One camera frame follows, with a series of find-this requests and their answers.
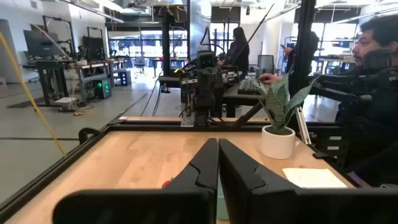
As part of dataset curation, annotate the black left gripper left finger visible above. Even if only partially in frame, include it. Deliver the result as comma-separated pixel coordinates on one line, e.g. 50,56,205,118
52,138,220,224

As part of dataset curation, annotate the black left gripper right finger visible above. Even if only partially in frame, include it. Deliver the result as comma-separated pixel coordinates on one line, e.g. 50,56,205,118
219,139,398,224

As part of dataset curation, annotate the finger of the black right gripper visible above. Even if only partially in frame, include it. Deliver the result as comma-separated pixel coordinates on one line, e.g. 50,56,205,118
211,67,224,94
197,67,212,94

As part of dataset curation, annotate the teal tupperware container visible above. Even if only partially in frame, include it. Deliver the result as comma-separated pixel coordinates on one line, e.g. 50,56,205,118
216,179,229,220

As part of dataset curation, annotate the black office desk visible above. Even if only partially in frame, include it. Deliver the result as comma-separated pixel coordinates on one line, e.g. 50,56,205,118
221,82,272,118

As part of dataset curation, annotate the black keyboard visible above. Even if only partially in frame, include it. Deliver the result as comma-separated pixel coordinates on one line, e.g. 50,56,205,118
237,78,266,96

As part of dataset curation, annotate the person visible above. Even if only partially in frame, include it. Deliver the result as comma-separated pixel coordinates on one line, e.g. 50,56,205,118
257,14,398,187
280,30,321,75
217,26,251,82

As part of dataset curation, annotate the grey computer monitor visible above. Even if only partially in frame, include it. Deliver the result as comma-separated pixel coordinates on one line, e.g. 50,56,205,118
257,54,275,78

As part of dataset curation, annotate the black building pillar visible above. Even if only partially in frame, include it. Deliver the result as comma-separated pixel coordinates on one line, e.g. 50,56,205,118
160,6,172,94

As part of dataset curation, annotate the green snake plant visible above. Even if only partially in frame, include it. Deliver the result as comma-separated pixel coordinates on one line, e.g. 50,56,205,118
251,73,318,131

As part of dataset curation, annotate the white paper towel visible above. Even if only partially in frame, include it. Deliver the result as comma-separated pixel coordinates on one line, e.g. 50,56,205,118
282,167,348,189

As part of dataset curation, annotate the computer tower with green light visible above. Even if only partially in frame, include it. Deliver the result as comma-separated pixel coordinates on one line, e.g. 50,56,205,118
93,77,113,100

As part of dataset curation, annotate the wooden top workbench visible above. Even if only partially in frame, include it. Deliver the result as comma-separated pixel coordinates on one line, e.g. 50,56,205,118
73,58,129,104

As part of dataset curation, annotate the black standing desk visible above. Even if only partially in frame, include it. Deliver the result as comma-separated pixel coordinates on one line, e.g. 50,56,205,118
22,58,78,108

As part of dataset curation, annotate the black monitor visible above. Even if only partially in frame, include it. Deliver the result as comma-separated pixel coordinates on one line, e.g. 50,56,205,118
23,29,63,58

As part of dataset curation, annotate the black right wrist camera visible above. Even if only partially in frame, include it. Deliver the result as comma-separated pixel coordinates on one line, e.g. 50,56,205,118
198,52,216,68

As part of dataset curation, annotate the black aluminium table frame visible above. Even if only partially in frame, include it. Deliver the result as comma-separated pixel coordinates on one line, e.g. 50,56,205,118
0,119,368,218

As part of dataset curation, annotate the black vertical post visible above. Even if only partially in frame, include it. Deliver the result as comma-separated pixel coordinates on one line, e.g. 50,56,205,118
291,0,317,131

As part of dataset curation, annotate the silver metal bracket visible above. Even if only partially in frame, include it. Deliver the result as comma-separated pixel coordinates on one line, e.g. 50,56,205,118
295,106,312,146

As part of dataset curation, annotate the yellow cable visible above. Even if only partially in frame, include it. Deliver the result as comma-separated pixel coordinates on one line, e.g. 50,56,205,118
0,30,68,158

